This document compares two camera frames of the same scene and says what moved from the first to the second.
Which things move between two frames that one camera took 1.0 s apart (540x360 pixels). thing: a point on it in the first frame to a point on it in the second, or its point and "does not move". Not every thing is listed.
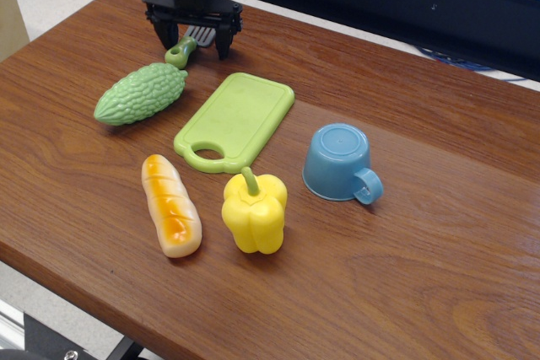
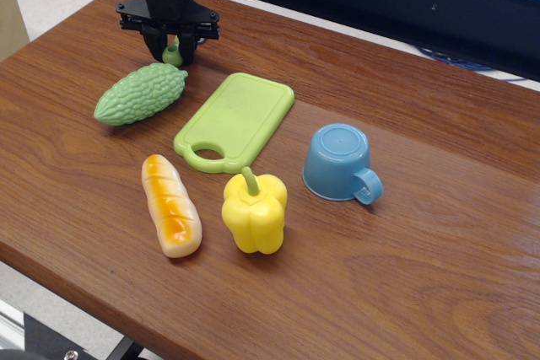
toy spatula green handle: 178,56 does not move
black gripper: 195,1 to 163,12
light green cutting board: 238,120 does not move
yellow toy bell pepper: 253,211 does not move
